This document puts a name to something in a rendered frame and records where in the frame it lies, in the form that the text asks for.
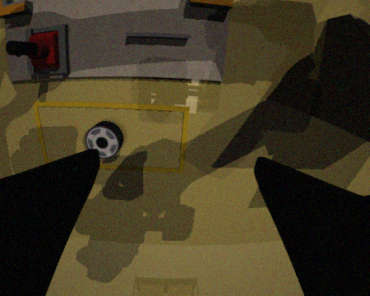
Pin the yellow rectangular outline on table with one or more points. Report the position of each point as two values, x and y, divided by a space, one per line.
110 105

